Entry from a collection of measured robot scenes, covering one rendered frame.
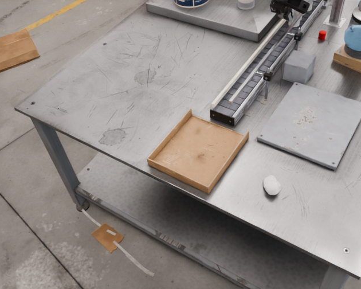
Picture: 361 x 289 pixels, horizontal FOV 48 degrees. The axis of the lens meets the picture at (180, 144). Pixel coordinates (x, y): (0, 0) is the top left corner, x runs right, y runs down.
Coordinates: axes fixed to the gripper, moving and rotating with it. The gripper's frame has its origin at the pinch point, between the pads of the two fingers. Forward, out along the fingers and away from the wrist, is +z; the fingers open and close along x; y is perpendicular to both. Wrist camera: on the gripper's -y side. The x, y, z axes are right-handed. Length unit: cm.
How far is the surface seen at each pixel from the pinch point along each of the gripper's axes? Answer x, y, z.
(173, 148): 79, 9, -34
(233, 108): 55, -2, -25
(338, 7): -16.9, -15.1, 11.3
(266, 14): -3.6, 15.8, 8.3
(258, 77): 36.2, -2.4, -14.5
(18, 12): 9, 294, 103
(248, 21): 4.6, 20.3, 3.6
